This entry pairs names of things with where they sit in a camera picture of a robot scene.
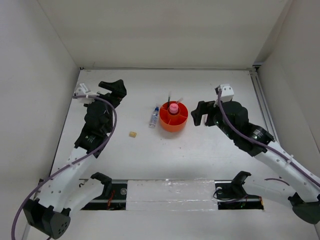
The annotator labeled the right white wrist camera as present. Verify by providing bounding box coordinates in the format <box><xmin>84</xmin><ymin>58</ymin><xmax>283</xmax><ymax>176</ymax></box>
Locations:
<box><xmin>215</xmin><ymin>83</ymin><xmax>234</xmax><ymax>103</ymax></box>

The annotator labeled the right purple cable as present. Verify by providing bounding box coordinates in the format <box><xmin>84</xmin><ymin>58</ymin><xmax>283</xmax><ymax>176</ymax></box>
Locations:
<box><xmin>216</xmin><ymin>88</ymin><xmax>320</xmax><ymax>188</ymax></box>

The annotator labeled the small yellow eraser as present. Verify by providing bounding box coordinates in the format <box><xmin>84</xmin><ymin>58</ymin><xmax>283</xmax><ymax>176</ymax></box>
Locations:
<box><xmin>129</xmin><ymin>131</ymin><xmax>137</xmax><ymax>138</ymax></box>

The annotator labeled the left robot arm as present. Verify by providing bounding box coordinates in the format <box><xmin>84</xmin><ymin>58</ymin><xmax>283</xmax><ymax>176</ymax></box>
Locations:
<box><xmin>22</xmin><ymin>79</ymin><xmax>127</xmax><ymax>240</ymax></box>

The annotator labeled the aluminium frame rail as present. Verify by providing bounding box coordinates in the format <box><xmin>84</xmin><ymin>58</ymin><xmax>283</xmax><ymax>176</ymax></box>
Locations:
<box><xmin>248</xmin><ymin>65</ymin><xmax>279</xmax><ymax>142</ymax></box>

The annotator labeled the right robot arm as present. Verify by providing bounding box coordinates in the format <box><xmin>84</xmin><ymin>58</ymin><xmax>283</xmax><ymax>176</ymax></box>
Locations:
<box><xmin>191</xmin><ymin>101</ymin><xmax>320</xmax><ymax>225</ymax></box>

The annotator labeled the pink glue bottle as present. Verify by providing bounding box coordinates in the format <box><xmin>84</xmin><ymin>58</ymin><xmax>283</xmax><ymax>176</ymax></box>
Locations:
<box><xmin>168</xmin><ymin>102</ymin><xmax>179</xmax><ymax>115</ymax></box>

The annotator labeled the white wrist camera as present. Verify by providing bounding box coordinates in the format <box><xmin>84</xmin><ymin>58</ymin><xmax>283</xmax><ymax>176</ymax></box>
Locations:
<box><xmin>72</xmin><ymin>83</ymin><xmax>98</xmax><ymax>104</ymax></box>
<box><xmin>215</xmin><ymin>83</ymin><xmax>234</xmax><ymax>103</ymax></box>

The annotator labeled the orange round compartment container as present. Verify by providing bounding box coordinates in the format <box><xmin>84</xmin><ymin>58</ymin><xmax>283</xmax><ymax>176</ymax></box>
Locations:
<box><xmin>159</xmin><ymin>102</ymin><xmax>189</xmax><ymax>133</ymax></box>

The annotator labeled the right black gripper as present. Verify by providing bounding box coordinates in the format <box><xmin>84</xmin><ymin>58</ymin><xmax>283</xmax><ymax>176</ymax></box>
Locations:
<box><xmin>191</xmin><ymin>100</ymin><xmax>236</xmax><ymax>140</ymax></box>

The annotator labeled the clear blue-cap spray bottle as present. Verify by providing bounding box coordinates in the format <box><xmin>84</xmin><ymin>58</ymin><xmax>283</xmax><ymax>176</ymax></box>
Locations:
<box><xmin>148</xmin><ymin>106</ymin><xmax>160</xmax><ymax>128</ymax></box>

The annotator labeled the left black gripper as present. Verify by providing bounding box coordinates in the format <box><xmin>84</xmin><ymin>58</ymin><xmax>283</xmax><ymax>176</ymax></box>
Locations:
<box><xmin>84</xmin><ymin>79</ymin><xmax>126</xmax><ymax>133</ymax></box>

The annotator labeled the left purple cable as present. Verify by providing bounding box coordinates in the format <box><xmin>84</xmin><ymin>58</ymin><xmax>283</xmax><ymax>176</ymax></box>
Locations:
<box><xmin>10</xmin><ymin>94</ymin><xmax>118</xmax><ymax>240</ymax></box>

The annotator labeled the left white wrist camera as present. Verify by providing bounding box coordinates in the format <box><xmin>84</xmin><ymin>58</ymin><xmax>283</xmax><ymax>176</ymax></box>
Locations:
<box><xmin>72</xmin><ymin>83</ymin><xmax>98</xmax><ymax>104</ymax></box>

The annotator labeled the purple cable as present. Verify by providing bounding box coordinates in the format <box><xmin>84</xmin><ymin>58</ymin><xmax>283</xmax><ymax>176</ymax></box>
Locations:
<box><xmin>10</xmin><ymin>94</ymin><xmax>118</xmax><ymax>240</ymax></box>
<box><xmin>216</xmin><ymin>88</ymin><xmax>320</xmax><ymax>188</ymax></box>

